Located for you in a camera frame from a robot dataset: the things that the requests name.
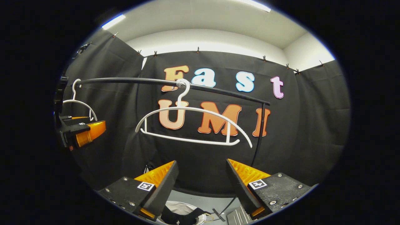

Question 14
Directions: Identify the white empty clothes hanger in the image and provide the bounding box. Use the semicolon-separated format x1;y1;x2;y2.
62;79;98;122

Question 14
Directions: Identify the black clamp mount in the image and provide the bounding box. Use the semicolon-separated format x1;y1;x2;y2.
72;42;92;59

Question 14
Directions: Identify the black backdrop cloth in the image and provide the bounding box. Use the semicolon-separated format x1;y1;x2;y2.
58;30;351;198

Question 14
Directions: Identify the row of small backdrop clips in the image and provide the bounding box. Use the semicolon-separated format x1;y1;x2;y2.
112;31;324;75

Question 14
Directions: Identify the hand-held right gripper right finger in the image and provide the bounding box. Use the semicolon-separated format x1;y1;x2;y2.
226;158;313;220

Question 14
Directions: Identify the white ribbed panel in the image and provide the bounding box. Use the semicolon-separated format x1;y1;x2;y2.
227;206;250;225

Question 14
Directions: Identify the black clothes rail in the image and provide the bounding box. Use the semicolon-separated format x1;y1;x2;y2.
75;77;271;222

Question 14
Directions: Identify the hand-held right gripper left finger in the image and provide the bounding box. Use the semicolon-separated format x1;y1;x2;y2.
98;160;180;221

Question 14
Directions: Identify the white laundry hamper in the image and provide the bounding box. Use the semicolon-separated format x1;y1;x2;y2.
156;200;216;225

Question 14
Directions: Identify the black knitted garment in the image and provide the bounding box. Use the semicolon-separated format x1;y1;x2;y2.
161;205;207;225

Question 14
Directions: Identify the rectangular ceiling light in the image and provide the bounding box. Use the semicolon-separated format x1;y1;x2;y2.
101;14;126;30

